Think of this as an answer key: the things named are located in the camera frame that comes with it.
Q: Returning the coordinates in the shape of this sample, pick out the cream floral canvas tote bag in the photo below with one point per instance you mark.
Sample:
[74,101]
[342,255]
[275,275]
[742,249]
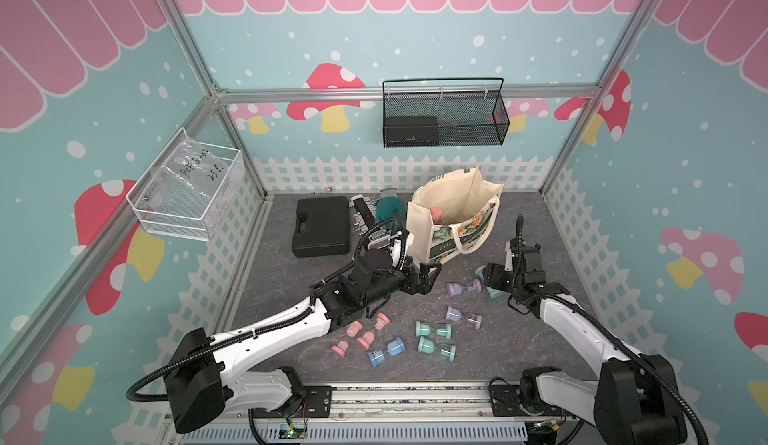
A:
[470,206]

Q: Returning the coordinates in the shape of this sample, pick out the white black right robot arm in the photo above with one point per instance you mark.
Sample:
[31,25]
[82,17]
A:
[634,398]

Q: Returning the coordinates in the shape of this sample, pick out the green work glove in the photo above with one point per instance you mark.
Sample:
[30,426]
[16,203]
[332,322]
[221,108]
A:
[390,205]

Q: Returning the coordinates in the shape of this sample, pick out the black wire mesh basket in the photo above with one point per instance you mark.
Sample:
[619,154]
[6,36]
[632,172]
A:
[470,111]

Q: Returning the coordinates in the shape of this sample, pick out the green hourglass front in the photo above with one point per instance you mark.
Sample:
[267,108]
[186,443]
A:
[446,351]

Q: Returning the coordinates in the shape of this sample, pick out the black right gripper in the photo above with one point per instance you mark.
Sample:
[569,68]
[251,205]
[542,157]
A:
[493,274]

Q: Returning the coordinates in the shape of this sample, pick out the pink hourglass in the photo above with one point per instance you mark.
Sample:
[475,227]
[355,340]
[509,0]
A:
[356,328]
[363,342]
[436,215]

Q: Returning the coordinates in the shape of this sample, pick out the black plastic tool case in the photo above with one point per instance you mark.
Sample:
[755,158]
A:
[322,227]

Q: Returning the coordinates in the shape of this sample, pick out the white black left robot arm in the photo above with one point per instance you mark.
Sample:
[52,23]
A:
[207,375]

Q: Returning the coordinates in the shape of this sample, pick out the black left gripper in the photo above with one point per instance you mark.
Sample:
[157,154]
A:
[424,285]

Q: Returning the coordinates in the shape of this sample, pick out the purple hourglass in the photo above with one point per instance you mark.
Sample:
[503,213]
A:
[455,289]
[455,315]

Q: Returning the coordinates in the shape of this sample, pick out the clear acrylic wall bin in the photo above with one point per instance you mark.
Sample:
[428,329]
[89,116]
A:
[187,190]

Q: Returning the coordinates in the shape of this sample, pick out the black box in basket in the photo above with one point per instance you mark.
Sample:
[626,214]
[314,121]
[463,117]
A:
[411,131]

